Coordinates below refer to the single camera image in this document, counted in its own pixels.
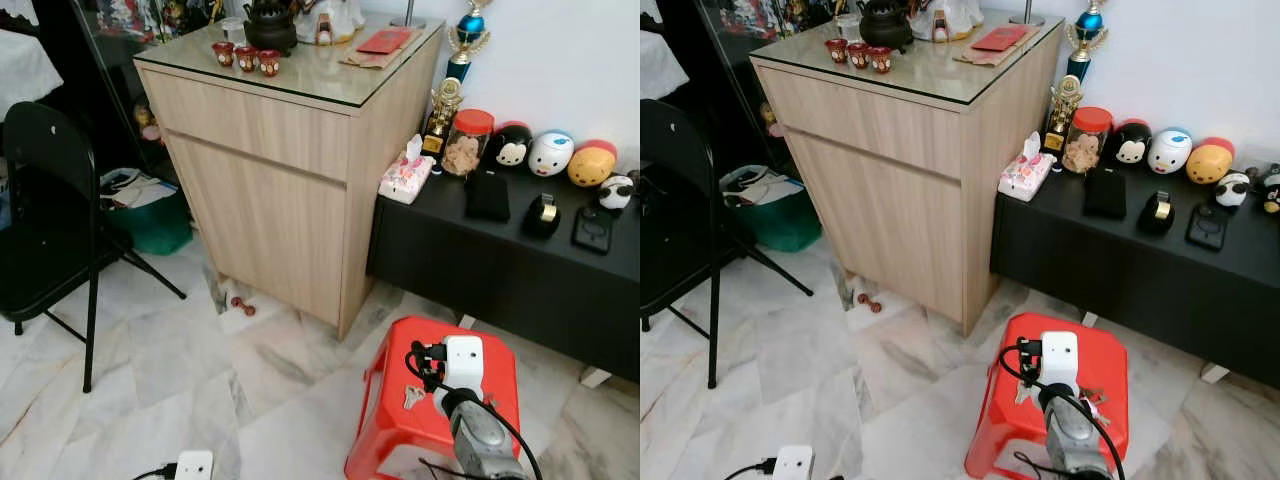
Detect red plastic stool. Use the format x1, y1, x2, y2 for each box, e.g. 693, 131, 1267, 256
344, 316, 522, 480
965, 312, 1131, 480

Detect black low sideboard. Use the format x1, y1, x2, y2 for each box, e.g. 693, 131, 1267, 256
990, 160, 1280, 386
366, 160, 641, 389

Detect black wallet pouch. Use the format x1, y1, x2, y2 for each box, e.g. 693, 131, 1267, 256
464, 170, 513, 223
1084, 167, 1129, 221

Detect black tape dispenser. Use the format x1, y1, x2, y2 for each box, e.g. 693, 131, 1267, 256
1138, 190, 1178, 237
522, 192, 563, 240

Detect pink tissue box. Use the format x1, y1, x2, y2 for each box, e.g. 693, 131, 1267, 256
379, 134, 437, 205
998, 131, 1057, 202

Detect black square holder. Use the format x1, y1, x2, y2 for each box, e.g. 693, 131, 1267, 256
571, 205, 617, 256
1185, 203, 1232, 253

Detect red-lidded snack jar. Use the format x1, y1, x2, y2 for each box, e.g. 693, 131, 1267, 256
441, 109, 496, 178
1062, 107, 1115, 176

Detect light wooden cabinet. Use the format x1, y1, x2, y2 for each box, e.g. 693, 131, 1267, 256
133, 15, 448, 341
750, 12, 1064, 337

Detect black mouse plush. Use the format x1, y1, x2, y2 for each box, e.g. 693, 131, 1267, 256
1110, 119, 1154, 166
487, 121, 534, 169

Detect white and blue plush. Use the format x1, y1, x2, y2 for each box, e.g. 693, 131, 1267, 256
527, 130, 576, 178
1147, 127, 1195, 176

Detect small panda plush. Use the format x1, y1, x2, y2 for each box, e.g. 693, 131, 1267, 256
598, 174, 637, 212
1215, 171, 1254, 209

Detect yellow bear plush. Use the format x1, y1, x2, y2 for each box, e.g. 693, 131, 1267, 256
567, 140, 619, 188
1186, 137, 1237, 186

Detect small gold trophy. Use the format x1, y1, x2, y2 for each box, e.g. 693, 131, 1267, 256
1043, 75, 1087, 156
421, 77, 465, 158

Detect green plastic bin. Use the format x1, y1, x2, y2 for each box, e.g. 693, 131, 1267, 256
720, 165, 823, 253
100, 167, 194, 256

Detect white papers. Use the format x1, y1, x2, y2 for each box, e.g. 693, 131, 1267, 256
722, 168, 801, 208
100, 170, 177, 211

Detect black folding chair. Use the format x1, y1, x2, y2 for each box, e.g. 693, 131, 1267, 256
640, 98, 814, 389
0, 100, 188, 394

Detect red envelope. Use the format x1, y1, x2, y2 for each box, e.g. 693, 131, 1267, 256
970, 25, 1032, 53
356, 28, 414, 56

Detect blue and gold trophy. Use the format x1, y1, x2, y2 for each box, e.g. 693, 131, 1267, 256
1064, 0, 1110, 83
445, 0, 494, 84

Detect white figurine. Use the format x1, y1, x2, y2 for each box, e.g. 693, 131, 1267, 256
912, 0, 987, 43
296, 0, 367, 46

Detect small colourful figurine toys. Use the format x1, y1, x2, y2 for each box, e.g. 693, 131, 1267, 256
757, 98, 787, 140
133, 95, 167, 147

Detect black iron teapot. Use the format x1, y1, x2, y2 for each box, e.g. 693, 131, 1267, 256
857, 0, 910, 53
243, 0, 300, 56

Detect white cloth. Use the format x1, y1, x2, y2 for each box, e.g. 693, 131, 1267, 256
0, 28, 65, 121
640, 30, 692, 101

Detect black glass display cabinet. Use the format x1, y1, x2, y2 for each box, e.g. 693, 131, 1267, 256
35, 0, 246, 186
655, 0, 866, 181

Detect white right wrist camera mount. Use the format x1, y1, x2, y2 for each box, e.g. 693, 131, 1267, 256
441, 334, 487, 394
1039, 330, 1082, 392

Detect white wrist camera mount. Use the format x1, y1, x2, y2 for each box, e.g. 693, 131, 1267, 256
1039, 330, 1082, 392
174, 450, 215, 480
441, 334, 487, 394
771, 445, 815, 480

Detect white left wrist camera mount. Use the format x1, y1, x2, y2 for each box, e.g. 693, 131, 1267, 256
174, 450, 215, 480
771, 445, 815, 480

